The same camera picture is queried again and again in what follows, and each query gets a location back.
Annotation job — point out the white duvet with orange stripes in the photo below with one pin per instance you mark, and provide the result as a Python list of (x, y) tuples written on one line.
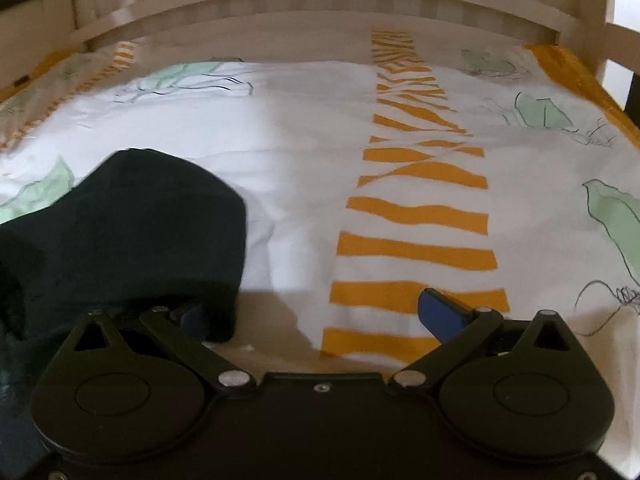
[(528, 215)]

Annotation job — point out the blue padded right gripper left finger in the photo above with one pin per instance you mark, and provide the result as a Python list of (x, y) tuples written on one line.
[(195, 320)]

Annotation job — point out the cream wooden bed frame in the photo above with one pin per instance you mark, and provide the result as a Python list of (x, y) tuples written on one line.
[(54, 50)]

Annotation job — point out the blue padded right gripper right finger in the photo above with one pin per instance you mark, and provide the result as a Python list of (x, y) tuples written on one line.
[(443, 317)]

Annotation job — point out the dark navy garment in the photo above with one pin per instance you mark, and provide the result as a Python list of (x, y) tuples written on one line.
[(95, 368)]

